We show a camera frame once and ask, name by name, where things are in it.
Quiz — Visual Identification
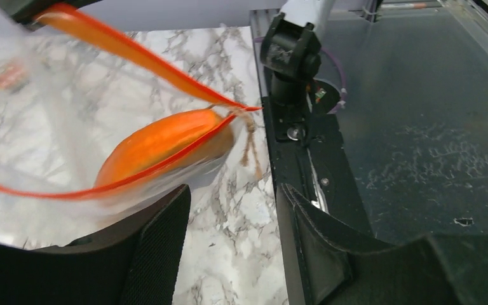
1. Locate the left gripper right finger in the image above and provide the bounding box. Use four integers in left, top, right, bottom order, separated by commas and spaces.
276, 184, 488, 304

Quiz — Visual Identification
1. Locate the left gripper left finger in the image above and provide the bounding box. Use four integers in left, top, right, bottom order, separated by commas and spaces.
0, 185, 191, 304

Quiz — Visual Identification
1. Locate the clear zip top bag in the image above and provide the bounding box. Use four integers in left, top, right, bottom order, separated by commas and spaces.
0, 13, 245, 250

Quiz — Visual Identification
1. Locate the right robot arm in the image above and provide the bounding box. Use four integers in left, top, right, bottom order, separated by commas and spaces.
260, 0, 335, 105

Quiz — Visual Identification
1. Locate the orange snack packet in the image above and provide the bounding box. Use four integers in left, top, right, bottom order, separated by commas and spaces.
0, 58, 30, 93

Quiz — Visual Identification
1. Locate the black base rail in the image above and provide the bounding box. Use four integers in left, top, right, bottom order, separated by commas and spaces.
250, 9, 371, 236

